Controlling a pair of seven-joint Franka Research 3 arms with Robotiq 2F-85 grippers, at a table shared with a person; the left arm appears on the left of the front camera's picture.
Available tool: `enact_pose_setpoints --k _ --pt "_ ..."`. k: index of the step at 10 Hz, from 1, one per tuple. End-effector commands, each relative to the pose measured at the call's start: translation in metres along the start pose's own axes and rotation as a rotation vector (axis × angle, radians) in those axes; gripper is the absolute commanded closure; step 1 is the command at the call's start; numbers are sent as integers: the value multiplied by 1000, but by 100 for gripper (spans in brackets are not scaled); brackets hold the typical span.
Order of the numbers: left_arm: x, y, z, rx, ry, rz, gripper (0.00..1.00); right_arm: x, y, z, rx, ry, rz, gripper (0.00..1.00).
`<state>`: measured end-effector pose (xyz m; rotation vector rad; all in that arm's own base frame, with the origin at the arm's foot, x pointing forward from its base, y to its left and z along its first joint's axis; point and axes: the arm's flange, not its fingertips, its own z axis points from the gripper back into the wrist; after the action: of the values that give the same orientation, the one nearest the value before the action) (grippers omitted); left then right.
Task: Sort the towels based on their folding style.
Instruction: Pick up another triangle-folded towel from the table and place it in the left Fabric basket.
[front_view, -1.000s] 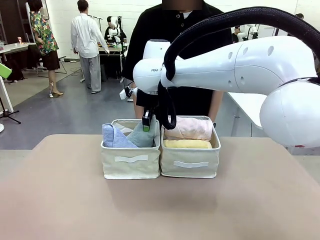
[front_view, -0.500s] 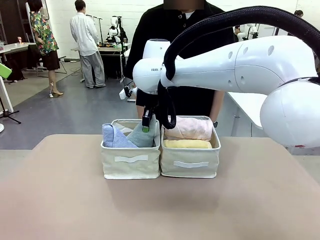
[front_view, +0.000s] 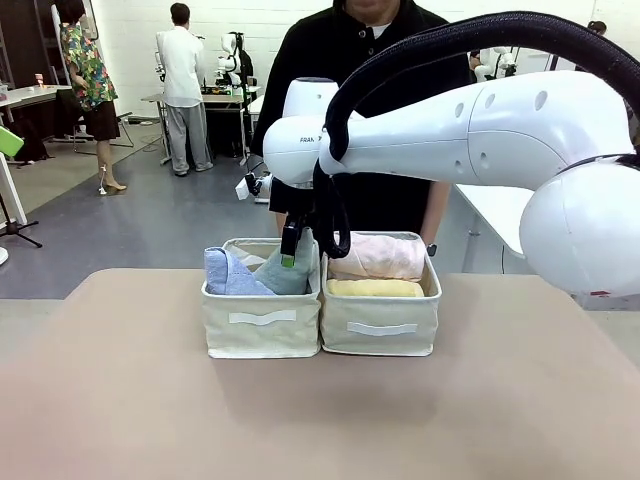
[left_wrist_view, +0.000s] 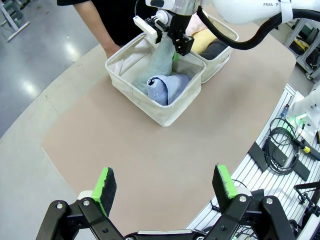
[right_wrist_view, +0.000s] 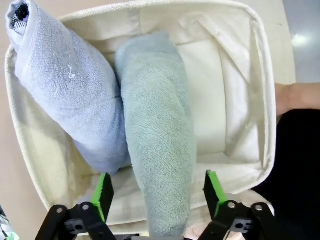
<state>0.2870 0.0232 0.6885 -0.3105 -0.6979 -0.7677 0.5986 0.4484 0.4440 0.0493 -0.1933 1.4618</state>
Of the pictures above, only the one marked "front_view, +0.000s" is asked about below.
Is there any black floor tripod stand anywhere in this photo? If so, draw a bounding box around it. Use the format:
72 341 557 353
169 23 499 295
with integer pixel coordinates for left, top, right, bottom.
0 193 44 250

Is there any yellow towel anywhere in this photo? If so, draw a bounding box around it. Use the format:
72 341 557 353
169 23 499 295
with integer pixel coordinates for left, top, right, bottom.
325 277 426 299

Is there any white side table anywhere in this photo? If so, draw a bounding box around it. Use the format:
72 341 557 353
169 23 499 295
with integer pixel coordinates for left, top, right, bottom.
451 182 532 260

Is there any cream fabric storage bin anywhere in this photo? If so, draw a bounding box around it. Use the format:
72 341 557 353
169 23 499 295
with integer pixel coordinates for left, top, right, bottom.
201 237 322 359
318 229 443 358

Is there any person's left forearm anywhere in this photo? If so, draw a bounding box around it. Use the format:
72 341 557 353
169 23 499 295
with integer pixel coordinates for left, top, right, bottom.
421 179 452 247

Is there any black sleeved cable bundle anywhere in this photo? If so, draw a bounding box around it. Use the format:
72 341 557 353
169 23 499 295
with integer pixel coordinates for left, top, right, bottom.
312 11 640 260

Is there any pink towel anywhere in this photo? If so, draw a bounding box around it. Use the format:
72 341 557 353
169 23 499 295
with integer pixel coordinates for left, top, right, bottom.
328 230 427 283

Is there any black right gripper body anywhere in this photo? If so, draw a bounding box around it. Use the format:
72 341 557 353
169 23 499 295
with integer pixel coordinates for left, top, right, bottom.
284 185 318 237

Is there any light blue triangle towel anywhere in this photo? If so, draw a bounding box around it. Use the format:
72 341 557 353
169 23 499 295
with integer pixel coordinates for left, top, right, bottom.
253 226 315 296

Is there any green flat panel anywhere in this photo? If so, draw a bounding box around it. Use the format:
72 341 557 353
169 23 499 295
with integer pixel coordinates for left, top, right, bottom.
0 125 26 161

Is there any man in white shirt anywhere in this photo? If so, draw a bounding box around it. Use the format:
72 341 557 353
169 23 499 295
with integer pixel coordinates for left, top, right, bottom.
154 1 215 178

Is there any white background humanoid robot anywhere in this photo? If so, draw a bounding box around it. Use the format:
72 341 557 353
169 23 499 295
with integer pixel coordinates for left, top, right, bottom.
215 31 255 104

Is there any lavender triangle towel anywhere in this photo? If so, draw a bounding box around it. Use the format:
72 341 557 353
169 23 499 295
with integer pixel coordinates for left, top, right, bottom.
203 245 277 297

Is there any person torso black polo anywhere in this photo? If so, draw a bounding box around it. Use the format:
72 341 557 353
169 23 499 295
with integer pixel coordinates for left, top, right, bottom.
251 0 474 239

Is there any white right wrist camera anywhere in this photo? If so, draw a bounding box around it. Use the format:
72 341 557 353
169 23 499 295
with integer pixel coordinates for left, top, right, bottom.
235 171 275 204

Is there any woman in floral shirt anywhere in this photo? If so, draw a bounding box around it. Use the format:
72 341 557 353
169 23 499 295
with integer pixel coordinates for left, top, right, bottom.
53 0 129 194

